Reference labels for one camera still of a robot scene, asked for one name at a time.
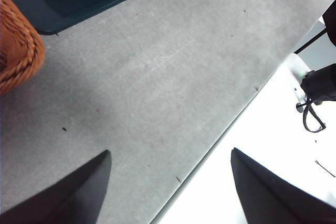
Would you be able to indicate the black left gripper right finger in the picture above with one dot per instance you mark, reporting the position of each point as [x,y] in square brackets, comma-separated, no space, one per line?
[267,197]

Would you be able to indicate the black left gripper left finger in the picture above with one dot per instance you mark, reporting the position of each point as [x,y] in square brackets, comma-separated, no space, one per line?
[73,197]

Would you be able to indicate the black rectangular tray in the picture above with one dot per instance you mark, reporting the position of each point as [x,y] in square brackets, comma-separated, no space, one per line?
[78,3]

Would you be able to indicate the thin black hairpin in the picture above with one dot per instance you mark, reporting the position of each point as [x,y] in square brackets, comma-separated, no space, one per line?
[325,169]

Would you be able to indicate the brown woven wicker basket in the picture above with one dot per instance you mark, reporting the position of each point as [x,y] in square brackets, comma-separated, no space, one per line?
[15,51]

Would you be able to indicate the black metal frame bar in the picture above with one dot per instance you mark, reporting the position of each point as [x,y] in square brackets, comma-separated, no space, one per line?
[309,41]

